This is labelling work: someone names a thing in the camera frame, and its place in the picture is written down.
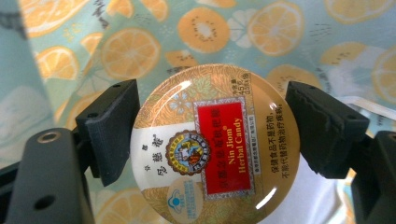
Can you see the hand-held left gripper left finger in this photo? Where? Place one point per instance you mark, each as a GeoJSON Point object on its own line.
{"type": "Point", "coordinates": [109, 130]}

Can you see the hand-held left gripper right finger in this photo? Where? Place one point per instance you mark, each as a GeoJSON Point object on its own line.
{"type": "Point", "coordinates": [323, 130]}

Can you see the orange-print fabric bag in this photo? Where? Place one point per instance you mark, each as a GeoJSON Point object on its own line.
{"type": "Point", "coordinates": [130, 53]}

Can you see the round gold candy tin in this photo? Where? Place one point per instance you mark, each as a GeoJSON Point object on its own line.
{"type": "Point", "coordinates": [218, 146]}

